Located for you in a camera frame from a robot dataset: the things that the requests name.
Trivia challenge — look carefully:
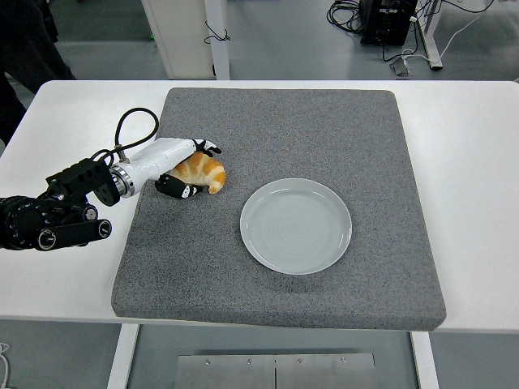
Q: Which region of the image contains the black computer case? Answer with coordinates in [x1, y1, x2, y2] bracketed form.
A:
[358, 0, 418, 46]

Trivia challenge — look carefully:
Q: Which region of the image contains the golden croissant bread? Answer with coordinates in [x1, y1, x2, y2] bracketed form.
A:
[169, 151, 227, 195]

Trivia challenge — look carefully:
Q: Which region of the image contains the white table leg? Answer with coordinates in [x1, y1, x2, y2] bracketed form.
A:
[409, 331, 441, 389]
[105, 323, 140, 389]

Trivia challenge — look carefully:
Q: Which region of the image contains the person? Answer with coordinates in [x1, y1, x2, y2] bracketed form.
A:
[0, 0, 78, 145]

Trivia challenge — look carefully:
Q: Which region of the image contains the light grey round plate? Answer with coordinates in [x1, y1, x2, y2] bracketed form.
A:
[238, 177, 353, 276]

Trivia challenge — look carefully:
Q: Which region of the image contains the long white cable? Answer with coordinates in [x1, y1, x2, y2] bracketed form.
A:
[401, 0, 496, 62]

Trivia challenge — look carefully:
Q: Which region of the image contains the black cable bundle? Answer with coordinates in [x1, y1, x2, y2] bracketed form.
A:
[326, 0, 364, 36]

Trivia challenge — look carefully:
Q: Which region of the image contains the grey metal plate with screws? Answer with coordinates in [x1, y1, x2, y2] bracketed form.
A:
[174, 353, 377, 389]

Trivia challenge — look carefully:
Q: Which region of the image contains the clear plastic holder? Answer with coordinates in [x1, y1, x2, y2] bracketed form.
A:
[388, 56, 413, 78]

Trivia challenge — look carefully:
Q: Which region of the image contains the thin black cable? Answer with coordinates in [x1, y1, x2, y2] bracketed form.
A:
[204, 19, 231, 45]

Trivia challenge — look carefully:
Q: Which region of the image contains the grey felt mat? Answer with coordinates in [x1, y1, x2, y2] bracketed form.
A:
[110, 87, 448, 331]

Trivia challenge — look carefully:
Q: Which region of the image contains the thin white cable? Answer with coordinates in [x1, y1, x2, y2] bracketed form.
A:
[0, 342, 11, 386]

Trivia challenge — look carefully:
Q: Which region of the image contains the white desk post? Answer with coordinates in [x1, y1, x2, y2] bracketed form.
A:
[204, 0, 231, 81]

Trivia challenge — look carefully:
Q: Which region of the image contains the white desk leg with foot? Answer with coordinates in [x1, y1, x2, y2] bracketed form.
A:
[415, 0, 444, 71]

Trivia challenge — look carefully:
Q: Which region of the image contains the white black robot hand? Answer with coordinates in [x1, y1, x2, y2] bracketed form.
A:
[121, 136, 223, 200]

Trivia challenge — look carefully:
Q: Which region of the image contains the white cabinet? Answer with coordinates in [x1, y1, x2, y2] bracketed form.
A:
[141, 0, 216, 80]

